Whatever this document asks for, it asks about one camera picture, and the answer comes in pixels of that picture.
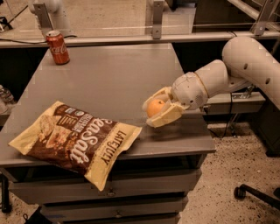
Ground brown sea salt chip bag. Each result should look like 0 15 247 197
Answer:
9 101 142 191

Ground metal railing bar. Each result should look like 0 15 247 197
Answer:
0 0 279 48

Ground red coca-cola can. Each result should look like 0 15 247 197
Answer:
46 31 70 65

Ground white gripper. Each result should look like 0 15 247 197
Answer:
142 72 208 128

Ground orange fruit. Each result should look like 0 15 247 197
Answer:
146 99 165 117

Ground black stand leg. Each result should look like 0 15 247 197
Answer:
0 174 11 214

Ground grey drawer cabinet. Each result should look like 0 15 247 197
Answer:
0 44 214 224

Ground black office chair base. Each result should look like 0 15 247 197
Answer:
234 184 280 210

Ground plastic water bottle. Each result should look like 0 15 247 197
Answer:
0 85 14 104

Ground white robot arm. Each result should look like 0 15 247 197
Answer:
143 37 280 128

